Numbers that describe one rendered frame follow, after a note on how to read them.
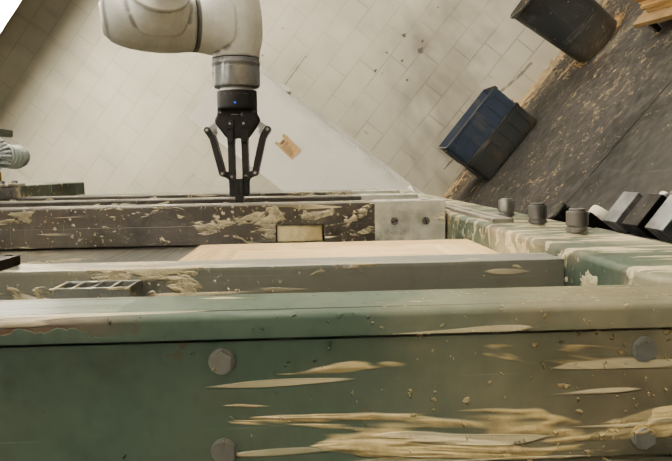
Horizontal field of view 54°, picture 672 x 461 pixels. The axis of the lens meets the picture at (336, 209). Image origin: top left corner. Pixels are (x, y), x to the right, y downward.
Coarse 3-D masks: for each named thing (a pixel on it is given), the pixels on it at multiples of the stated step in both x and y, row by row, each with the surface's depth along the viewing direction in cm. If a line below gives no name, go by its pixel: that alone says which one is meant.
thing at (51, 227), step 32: (0, 224) 113; (32, 224) 113; (64, 224) 113; (96, 224) 113; (128, 224) 114; (160, 224) 114; (192, 224) 114; (224, 224) 114; (256, 224) 115; (288, 224) 115; (352, 224) 115; (384, 224) 115; (416, 224) 116
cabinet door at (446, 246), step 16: (400, 240) 101; (416, 240) 101; (432, 240) 100; (448, 240) 100; (464, 240) 99; (192, 256) 86; (208, 256) 86; (224, 256) 86; (240, 256) 88; (256, 256) 87; (272, 256) 87; (288, 256) 87; (304, 256) 86; (320, 256) 86; (336, 256) 86; (352, 256) 86; (368, 256) 85
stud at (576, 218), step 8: (576, 208) 76; (584, 208) 75; (568, 216) 75; (576, 216) 74; (584, 216) 74; (568, 224) 75; (576, 224) 74; (584, 224) 74; (568, 232) 76; (576, 232) 74; (584, 232) 75
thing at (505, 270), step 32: (384, 256) 67; (416, 256) 66; (448, 256) 66; (480, 256) 66; (512, 256) 65; (544, 256) 65; (0, 288) 61; (32, 288) 61; (160, 288) 62; (192, 288) 62; (224, 288) 62; (256, 288) 62; (288, 288) 62; (320, 288) 62; (352, 288) 62; (384, 288) 62; (416, 288) 63; (448, 288) 63
